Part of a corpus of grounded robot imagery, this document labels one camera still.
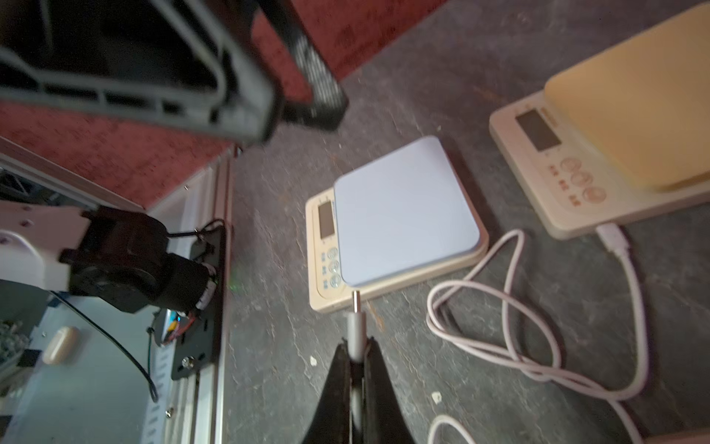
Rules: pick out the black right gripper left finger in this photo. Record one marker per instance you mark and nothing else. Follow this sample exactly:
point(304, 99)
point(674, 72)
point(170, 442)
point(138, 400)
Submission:
point(332, 417)

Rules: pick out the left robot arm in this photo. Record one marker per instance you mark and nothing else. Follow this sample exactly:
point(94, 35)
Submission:
point(121, 256)

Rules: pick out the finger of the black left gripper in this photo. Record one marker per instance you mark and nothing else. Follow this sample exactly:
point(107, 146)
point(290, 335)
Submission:
point(329, 102)

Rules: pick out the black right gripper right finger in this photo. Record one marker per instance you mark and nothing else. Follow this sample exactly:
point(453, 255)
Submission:
point(383, 419)

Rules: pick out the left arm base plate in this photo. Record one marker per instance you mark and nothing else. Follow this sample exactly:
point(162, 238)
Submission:
point(198, 338)

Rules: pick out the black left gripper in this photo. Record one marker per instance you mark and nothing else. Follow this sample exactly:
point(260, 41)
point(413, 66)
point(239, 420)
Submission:
point(188, 65)

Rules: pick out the blue top electronic scale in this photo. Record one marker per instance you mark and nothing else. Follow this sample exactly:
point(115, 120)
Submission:
point(395, 222)

